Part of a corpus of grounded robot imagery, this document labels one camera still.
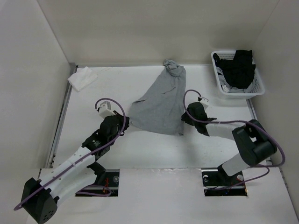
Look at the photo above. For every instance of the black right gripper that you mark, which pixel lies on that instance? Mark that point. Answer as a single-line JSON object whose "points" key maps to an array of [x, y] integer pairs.
{"points": [[185, 116]]}

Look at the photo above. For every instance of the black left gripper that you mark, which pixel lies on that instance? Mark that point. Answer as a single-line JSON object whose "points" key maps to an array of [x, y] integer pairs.
{"points": [[121, 119]]}

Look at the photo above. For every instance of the grey tank top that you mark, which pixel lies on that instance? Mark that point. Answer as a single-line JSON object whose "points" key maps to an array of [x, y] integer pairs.
{"points": [[160, 109]]}

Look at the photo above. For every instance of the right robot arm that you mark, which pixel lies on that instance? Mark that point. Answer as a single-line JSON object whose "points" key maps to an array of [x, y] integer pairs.
{"points": [[253, 142]]}

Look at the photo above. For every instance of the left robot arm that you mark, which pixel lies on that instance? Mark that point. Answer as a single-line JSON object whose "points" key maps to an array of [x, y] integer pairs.
{"points": [[41, 198]]}

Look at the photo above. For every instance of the black tank top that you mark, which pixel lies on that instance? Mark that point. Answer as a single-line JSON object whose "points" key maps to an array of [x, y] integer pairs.
{"points": [[239, 72]]}

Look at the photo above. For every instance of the folded white tank top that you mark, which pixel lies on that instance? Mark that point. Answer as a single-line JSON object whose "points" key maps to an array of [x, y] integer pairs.
{"points": [[82, 78]]}

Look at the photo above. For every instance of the white garment in basket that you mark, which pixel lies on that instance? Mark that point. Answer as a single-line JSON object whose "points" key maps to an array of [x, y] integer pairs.
{"points": [[228, 88]]}

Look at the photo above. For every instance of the white plastic laundry basket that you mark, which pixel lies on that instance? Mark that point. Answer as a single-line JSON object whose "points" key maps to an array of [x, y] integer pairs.
{"points": [[255, 89]]}

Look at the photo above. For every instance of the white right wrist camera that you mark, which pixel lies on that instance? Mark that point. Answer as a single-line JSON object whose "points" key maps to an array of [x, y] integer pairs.
{"points": [[204, 101]]}

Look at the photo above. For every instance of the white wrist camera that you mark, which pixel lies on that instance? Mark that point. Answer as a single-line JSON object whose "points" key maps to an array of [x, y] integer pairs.
{"points": [[105, 109], [204, 101]]}

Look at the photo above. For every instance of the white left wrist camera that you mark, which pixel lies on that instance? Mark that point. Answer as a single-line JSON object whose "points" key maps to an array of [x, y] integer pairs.
{"points": [[105, 109]]}

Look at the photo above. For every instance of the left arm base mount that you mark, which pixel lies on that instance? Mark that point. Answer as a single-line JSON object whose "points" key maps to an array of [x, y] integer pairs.
{"points": [[105, 186]]}

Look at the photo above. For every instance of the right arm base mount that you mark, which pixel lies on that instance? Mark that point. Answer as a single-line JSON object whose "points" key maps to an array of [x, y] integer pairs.
{"points": [[215, 184]]}

